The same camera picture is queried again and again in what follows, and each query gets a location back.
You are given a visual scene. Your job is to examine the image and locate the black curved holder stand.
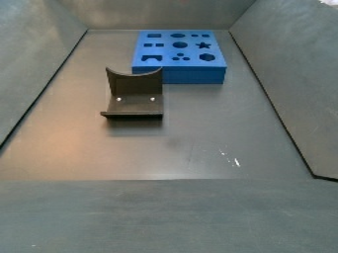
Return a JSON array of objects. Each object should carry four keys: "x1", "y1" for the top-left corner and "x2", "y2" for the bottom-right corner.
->
[{"x1": 100, "y1": 68, "x2": 164, "y2": 119}]

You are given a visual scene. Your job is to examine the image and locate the blue shape sorter board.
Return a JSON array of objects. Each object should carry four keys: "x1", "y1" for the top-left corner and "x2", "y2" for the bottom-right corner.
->
[{"x1": 132, "y1": 30, "x2": 227, "y2": 84}]

